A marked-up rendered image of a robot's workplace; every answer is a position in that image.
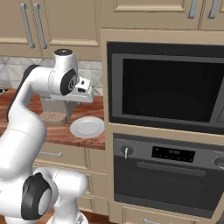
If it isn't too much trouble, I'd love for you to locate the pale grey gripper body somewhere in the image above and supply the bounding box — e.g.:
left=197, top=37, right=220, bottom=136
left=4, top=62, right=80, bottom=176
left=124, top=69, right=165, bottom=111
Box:
left=48, top=87, right=95, bottom=104

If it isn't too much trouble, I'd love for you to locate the white round plate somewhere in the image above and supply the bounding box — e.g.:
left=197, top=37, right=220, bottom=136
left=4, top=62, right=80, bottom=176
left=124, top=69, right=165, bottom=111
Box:
left=69, top=115, right=105, bottom=139

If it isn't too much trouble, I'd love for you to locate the grey oven knob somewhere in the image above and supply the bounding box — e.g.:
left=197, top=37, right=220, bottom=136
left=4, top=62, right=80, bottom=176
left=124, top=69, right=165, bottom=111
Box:
left=213, top=156, right=224, bottom=171
left=120, top=144, right=136, bottom=160

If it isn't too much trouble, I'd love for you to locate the beige tall oven cabinet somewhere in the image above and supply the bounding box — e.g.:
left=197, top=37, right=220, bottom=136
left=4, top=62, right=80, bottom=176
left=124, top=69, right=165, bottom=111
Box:
left=100, top=28, right=224, bottom=224

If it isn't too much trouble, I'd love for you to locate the black microwave oven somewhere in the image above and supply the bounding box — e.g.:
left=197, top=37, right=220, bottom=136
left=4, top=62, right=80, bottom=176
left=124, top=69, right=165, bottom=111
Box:
left=106, top=41, right=224, bottom=136

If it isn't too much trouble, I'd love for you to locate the black and grey oven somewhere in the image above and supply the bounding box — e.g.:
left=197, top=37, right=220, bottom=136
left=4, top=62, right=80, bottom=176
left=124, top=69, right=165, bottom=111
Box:
left=112, top=133, right=224, bottom=220

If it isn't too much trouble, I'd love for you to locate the dark oven door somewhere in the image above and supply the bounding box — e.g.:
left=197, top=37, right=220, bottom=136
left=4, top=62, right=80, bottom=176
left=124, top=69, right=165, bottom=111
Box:
left=113, top=155, right=224, bottom=219

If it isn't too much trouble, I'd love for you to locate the beige drawer below oven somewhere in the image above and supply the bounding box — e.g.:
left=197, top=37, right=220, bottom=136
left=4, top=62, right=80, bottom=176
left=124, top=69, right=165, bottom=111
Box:
left=122, top=205, right=218, bottom=224

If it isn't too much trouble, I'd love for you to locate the grey and tan small appliance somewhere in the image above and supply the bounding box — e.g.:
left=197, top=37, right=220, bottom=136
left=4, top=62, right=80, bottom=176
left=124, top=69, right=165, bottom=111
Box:
left=38, top=97, right=79, bottom=127

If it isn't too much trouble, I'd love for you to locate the beige drawer front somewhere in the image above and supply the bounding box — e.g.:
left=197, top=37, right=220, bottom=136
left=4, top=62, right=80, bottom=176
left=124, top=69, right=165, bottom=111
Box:
left=32, top=142, right=89, bottom=171

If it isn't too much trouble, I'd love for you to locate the beige upper cupboard door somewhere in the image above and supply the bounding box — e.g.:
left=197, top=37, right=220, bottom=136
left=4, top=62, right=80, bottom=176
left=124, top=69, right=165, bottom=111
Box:
left=0, top=0, right=44, bottom=59
left=199, top=0, right=224, bottom=32
left=100, top=0, right=205, bottom=32
left=31, top=0, right=102, bottom=61

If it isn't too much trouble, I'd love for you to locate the beige cupboard door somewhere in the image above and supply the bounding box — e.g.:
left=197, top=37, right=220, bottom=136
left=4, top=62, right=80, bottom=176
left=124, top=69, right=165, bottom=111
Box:
left=31, top=0, right=102, bottom=61
left=76, top=171, right=96, bottom=213
left=0, top=0, right=44, bottom=59
left=100, top=0, right=205, bottom=32
left=199, top=0, right=224, bottom=32

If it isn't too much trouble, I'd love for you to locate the beige lower cupboard door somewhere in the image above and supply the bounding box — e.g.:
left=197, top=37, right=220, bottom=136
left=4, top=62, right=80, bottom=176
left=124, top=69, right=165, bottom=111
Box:
left=76, top=171, right=96, bottom=213

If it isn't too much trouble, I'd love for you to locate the grey drawer handle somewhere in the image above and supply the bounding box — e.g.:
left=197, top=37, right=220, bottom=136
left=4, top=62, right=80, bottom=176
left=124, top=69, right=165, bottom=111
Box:
left=38, top=150, right=63, bottom=158
left=143, top=218, right=165, bottom=224

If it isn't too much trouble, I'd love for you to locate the grey cupboard handle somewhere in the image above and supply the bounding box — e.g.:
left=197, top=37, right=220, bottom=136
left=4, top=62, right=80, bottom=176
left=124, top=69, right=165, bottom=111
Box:
left=20, top=3, right=36, bottom=50
left=206, top=0, right=221, bottom=20
left=33, top=3, right=48, bottom=50
left=187, top=0, right=199, bottom=19

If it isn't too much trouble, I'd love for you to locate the grey oven door handle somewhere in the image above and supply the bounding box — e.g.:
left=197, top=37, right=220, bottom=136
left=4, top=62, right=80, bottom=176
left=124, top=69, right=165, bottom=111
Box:
left=136, top=161, right=207, bottom=178

